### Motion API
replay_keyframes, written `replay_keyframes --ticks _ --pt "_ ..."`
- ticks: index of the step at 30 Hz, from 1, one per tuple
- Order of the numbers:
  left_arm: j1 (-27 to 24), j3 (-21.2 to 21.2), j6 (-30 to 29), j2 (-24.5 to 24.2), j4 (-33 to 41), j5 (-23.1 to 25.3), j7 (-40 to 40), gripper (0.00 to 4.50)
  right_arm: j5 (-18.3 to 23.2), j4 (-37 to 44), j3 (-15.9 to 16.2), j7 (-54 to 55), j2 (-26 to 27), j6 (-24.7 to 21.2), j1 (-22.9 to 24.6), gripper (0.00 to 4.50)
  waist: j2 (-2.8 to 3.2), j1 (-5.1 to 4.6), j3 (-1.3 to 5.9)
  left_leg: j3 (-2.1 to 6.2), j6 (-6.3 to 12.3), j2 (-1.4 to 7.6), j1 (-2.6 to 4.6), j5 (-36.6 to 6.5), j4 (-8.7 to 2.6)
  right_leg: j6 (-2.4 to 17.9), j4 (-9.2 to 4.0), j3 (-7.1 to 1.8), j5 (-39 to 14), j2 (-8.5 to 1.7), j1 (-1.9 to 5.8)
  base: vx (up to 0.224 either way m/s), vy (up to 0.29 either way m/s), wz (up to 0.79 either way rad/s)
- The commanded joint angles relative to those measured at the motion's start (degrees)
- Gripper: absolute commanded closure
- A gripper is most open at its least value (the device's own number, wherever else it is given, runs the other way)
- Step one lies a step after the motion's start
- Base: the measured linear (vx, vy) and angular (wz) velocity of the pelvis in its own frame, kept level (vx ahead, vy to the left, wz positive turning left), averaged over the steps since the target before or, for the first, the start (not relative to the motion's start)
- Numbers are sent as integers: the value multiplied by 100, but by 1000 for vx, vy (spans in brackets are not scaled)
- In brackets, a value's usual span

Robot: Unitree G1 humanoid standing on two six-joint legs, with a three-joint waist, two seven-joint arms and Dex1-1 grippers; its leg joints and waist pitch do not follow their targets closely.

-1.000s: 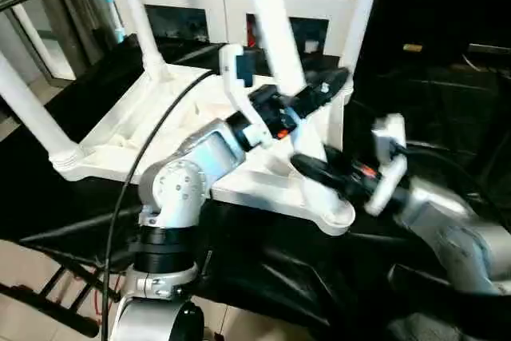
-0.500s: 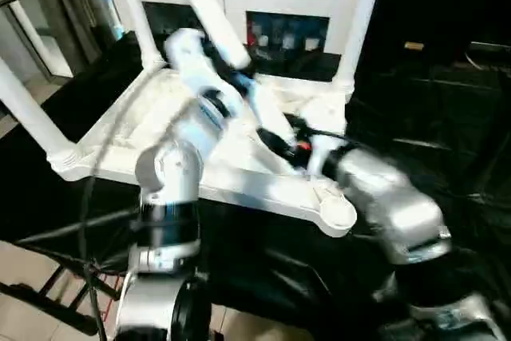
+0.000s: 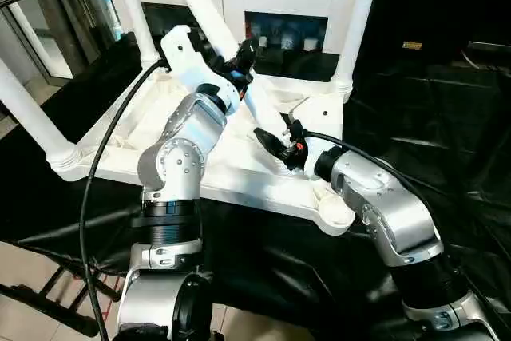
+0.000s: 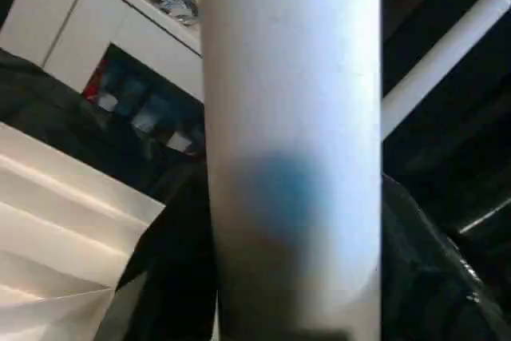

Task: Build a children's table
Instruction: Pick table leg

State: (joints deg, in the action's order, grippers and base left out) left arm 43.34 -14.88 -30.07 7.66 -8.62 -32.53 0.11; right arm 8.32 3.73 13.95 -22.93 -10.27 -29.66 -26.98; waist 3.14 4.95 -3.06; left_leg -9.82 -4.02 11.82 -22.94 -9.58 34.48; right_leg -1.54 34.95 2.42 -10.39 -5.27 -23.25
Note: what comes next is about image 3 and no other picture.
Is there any black plastic mat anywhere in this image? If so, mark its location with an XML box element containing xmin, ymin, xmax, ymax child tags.
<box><xmin>0</xmin><ymin>30</ymin><xmax>511</xmax><ymax>341</ymax></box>

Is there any grey metal stand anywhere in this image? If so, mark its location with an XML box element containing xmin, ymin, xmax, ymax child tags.
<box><xmin>0</xmin><ymin>0</ymin><xmax>121</xmax><ymax>88</ymax></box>

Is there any white plastic table leg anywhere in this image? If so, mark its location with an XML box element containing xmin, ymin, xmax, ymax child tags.
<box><xmin>0</xmin><ymin>57</ymin><xmax>82</xmax><ymax>169</ymax></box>
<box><xmin>110</xmin><ymin>0</ymin><xmax>163</xmax><ymax>68</ymax></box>
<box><xmin>162</xmin><ymin>0</ymin><xmax>295</xmax><ymax>150</ymax></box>
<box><xmin>334</xmin><ymin>0</ymin><xmax>384</xmax><ymax>101</ymax></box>

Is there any white plastic table top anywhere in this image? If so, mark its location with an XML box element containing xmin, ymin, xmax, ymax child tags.
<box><xmin>48</xmin><ymin>60</ymin><xmax>358</xmax><ymax>237</ymax></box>

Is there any red floor cable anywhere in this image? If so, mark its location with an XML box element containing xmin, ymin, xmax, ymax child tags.
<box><xmin>73</xmin><ymin>261</ymin><xmax>98</xmax><ymax>280</ymax></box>

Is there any black bench with silver rail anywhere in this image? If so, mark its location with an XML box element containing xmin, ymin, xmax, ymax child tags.
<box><xmin>467</xmin><ymin>39</ymin><xmax>511</xmax><ymax>62</ymax></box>

